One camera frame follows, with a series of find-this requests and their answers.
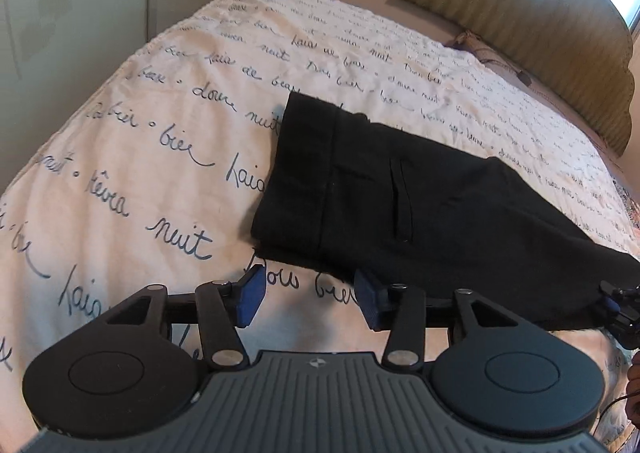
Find olive tufted headboard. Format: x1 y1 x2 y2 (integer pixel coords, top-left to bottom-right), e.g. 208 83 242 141
404 0 634 155

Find white script-print bedspread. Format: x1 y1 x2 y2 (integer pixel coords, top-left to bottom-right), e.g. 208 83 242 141
1 0 639 452

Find patterned pillow at headboard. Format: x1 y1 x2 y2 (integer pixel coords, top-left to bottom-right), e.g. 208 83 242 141
445 31 506 63

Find black pants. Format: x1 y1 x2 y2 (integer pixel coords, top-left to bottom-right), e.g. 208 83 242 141
250 92 639 329

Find right hand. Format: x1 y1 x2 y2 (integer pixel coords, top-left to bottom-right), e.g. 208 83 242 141
625 352 640 427

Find glass floral wardrobe door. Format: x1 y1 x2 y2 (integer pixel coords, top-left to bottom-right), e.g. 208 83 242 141
1 0 211 186

